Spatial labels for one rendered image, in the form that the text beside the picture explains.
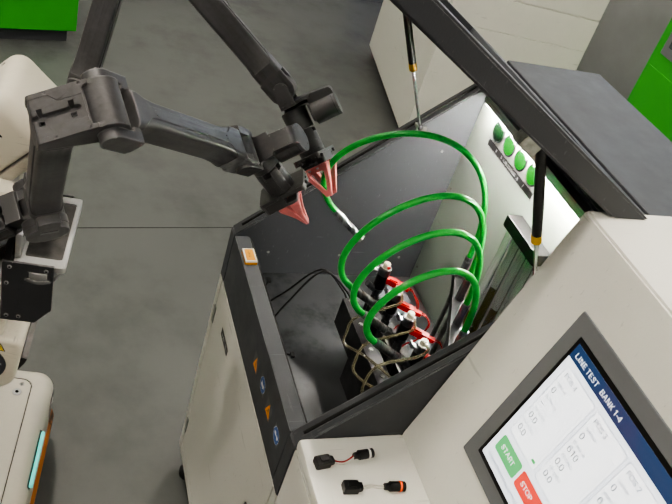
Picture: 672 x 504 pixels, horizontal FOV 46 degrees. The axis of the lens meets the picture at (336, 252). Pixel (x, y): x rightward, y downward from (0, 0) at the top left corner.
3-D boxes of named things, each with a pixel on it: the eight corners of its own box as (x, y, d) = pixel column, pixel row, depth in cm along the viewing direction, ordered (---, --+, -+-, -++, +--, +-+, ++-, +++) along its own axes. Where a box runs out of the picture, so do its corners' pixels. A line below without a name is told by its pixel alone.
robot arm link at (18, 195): (-10, 200, 140) (-3, 228, 139) (40, 179, 138) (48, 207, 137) (20, 208, 149) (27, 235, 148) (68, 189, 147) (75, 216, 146)
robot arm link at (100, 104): (16, 74, 106) (34, 143, 105) (117, 64, 112) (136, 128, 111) (10, 194, 146) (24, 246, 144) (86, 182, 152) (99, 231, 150)
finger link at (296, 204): (317, 227, 161) (292, 193, 156) (287, 241, 163) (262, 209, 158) (317, 208, 166) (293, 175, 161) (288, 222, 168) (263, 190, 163)
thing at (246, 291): (222, 282, 210) (234, 235, 201) (239, 282, 212) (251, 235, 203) (271, 480, 165) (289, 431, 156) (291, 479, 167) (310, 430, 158)
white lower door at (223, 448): (179, 442, 251) (219, 279, 211) (187, 441, 252) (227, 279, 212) (211, 646, 204) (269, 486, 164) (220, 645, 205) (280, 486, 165)
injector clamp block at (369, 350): (326, 342, 197) (342, 296, 188) (363, 342, 201) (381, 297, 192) (366, 455, 172) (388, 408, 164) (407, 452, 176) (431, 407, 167)
